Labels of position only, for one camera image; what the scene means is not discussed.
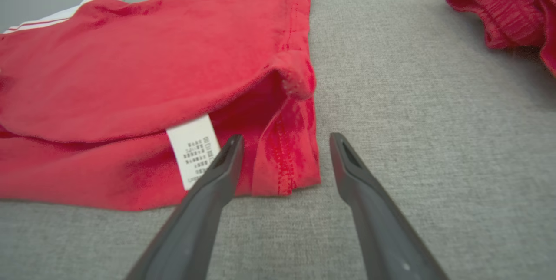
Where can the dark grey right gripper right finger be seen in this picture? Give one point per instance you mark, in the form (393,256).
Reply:
(382,228)

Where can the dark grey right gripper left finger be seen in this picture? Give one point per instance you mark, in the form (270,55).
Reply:
(195,228)

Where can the red garment with gathered band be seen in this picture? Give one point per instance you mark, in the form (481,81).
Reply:
(508,15)

